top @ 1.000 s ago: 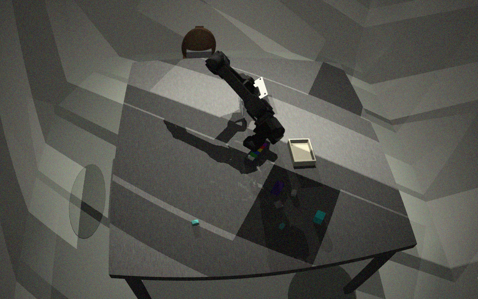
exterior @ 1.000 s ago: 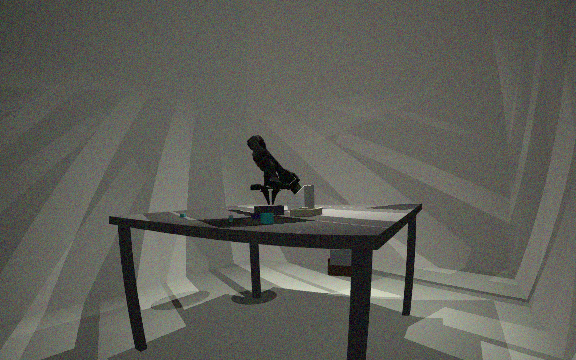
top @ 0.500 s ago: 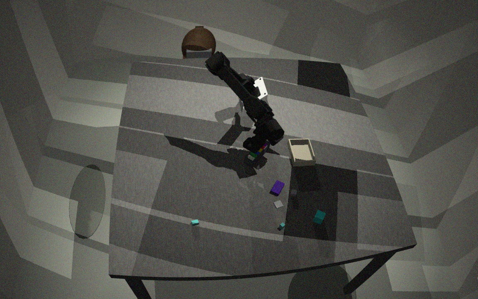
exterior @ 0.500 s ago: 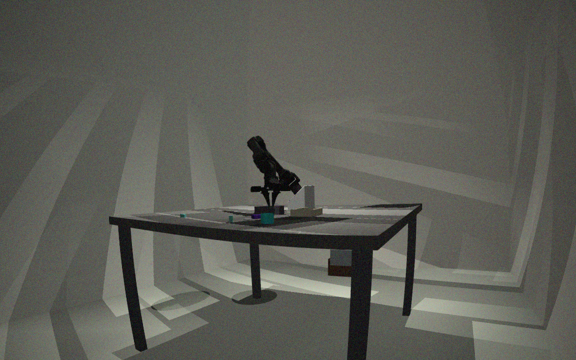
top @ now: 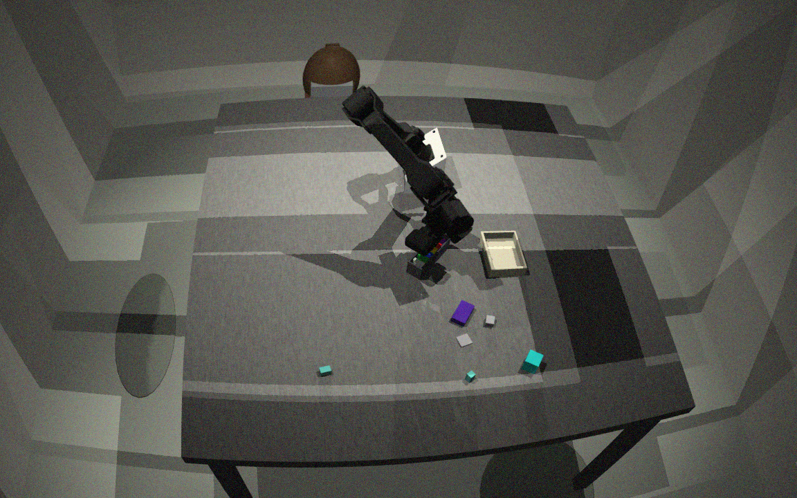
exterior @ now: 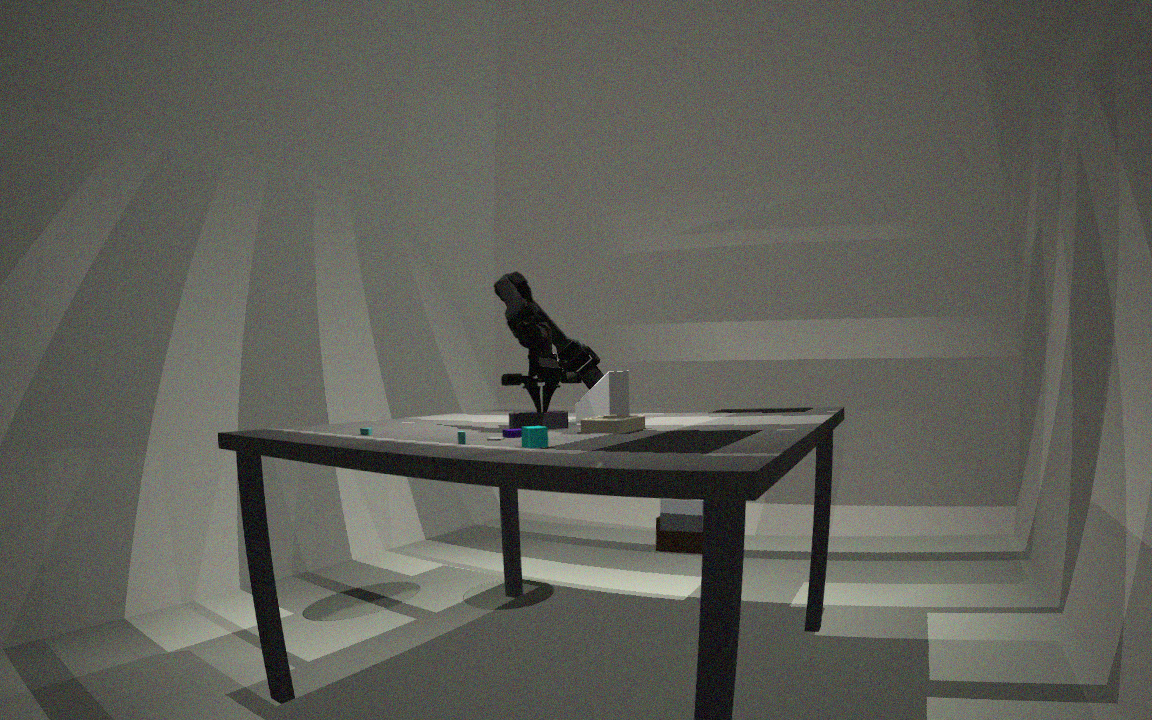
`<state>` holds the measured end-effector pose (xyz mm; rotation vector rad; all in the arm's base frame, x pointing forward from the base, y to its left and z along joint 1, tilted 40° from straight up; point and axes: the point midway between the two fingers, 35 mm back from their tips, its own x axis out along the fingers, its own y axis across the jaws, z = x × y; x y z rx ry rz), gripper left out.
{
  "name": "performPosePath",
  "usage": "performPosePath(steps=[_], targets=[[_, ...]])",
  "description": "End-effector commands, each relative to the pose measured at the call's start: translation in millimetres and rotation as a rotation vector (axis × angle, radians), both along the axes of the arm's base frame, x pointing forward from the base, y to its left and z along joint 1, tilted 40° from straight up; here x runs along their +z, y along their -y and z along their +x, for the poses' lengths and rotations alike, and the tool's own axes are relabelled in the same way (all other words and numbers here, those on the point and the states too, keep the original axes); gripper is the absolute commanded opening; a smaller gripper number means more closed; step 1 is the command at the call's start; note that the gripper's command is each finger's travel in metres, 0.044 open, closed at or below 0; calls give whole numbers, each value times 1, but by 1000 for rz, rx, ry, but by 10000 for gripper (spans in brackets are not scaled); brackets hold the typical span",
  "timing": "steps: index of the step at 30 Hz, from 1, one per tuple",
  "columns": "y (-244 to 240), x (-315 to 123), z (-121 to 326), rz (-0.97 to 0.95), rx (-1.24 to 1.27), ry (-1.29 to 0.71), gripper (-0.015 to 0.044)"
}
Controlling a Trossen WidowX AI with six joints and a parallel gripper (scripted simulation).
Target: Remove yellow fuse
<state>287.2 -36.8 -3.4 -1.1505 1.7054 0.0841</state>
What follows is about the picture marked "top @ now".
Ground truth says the purple rectangular block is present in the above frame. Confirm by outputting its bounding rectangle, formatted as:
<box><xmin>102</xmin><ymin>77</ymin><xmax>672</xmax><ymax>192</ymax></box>
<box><xmin>451</xmin><ymin>300</ymin><xmax>475</xmax><ymax>327</ymax></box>

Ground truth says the white flat square tile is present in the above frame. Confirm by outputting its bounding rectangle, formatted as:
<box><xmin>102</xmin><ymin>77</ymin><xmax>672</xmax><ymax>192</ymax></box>
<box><xmin>457</xmin><ymin>333</ymin><xmax>472</xmax><ymax>347</ymax></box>

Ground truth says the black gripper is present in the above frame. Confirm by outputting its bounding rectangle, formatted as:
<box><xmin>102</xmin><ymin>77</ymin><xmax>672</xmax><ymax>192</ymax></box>
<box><xmin>405</xmin><ymin>206</ymin><xmax>446</xmax><ymax>256</ymax></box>

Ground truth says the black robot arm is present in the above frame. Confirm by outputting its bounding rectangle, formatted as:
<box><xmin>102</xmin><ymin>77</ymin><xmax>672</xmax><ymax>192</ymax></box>
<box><xmin>342</xmin><ymin>86</ymin><xmax>474</xmax><ymax>243</ymax></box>

